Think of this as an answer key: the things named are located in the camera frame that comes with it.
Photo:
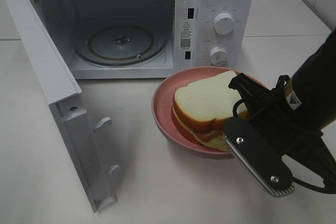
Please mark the white bread sandwich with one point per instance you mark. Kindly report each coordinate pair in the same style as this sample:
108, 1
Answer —
201, 108

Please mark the white warning label sticker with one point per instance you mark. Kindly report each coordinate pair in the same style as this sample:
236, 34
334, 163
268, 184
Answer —
186, 29

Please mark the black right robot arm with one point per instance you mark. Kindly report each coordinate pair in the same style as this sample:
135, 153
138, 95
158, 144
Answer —
317, 74

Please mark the upper white power knob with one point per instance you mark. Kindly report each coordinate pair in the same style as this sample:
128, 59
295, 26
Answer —
223, 22

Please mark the glass microwave turntable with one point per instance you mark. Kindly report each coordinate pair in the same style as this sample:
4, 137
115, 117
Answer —
120, 45

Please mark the pink plate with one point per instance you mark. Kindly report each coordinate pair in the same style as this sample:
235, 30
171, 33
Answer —
162, 104

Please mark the white microwave oven body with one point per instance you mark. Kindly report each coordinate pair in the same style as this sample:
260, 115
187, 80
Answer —
66, 20

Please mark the lower white timer knob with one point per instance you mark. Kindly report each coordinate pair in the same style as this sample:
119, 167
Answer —
218, 56

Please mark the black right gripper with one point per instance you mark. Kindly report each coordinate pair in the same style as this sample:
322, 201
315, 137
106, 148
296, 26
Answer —
290, 125

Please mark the white microwave door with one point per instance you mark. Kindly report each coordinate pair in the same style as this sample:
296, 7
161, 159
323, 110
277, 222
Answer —
63, 96

